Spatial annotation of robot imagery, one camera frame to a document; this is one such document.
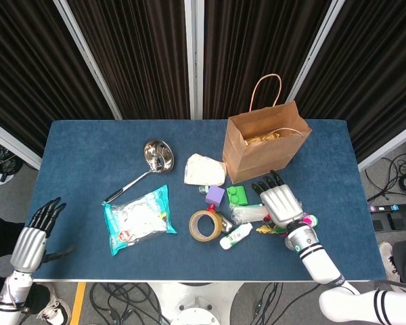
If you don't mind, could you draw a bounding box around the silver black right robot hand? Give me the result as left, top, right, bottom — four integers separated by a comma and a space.
250, 170, 305, 231

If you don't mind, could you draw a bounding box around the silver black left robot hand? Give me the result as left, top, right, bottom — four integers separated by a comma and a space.
10, 197, 74, 274

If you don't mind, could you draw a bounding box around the bundle of clear straws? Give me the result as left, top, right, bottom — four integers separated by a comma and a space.
230, 204, 270, 225

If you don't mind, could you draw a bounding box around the green toy building brick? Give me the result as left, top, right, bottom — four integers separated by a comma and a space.
226, 186, 250, 206

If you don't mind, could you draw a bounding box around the gold foil biscuit packet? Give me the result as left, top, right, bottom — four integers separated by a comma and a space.
245, 131, 281, 147

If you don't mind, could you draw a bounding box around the colourful feather shuttlecock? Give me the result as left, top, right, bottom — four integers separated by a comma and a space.
255, 213, 319, 240

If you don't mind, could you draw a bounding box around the brown paper carrier bag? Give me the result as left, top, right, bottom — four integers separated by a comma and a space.
222, 73, 313, 185

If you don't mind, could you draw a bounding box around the white plastic bottle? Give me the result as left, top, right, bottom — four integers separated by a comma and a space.
219, 223, 254, 251

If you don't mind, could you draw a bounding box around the purple foam cube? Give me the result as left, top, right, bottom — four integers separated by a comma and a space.
205, 185, 226, 207

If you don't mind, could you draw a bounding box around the white sneaker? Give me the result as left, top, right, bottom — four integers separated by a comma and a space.
37, 294, 70, 321
378, 242, 402, 282

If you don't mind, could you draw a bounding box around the cream cloth pouch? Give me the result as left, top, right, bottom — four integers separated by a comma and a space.
183, 153, 227, 186

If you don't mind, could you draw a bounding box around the brown packing tape roll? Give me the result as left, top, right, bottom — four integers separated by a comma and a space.
188, 209, 223, 242

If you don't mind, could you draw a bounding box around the black power strip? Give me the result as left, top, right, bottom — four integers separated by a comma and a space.
369, 202, 406, 214

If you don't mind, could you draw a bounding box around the teal frozen food packet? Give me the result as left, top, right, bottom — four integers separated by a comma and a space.
101, 184, 179, 257

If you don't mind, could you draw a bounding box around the aluminium frame post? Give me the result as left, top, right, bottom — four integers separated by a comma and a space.
53, 0, 123, 120
357, 127, 406, 173
184, 0, 206, 120
0, 116, 43, 170
286, 0, 346, 104

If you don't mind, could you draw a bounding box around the white metal table frame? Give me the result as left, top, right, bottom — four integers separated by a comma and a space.
32, 278, 387, 284

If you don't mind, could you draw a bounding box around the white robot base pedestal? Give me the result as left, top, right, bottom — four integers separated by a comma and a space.
145, 282, 244, 325

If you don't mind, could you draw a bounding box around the steel ladle black handle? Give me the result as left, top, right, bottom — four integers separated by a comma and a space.
104, 139, 175, 203

